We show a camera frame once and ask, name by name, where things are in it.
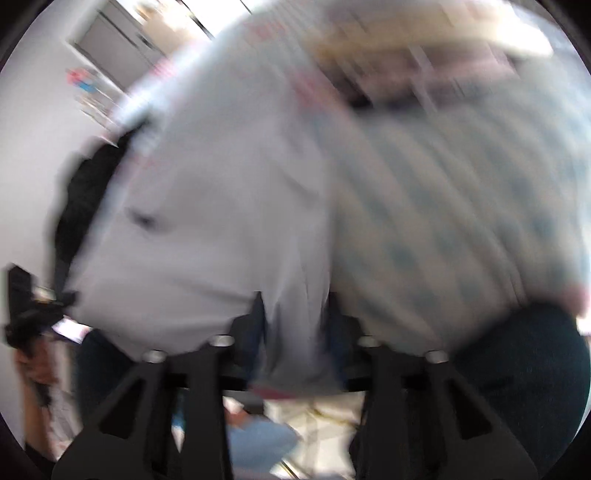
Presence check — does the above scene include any black garment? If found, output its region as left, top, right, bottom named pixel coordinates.
left=53, top=129, right=138, bottom=296

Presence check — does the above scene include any white shirt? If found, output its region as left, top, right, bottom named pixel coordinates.
left=71, top=29, right=337, bottom=395

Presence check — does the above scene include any printed cartoon t-shirt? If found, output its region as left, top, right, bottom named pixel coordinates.
left=305, top=1, right=554, bottom=109

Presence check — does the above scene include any blue checked cartoon bedsheet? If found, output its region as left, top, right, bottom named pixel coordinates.
left=115, top=0, right=591, bottom=356

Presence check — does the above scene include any white shelf rack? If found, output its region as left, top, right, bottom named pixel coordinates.
left=76, top=87, right=125, bottom=129

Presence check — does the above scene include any red blue plush toy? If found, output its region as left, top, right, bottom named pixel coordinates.
left=67, top=67, right=100, bottom=93

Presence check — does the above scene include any grey door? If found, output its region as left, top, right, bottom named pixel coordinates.
left=73, top=1, right=164, bottom=91

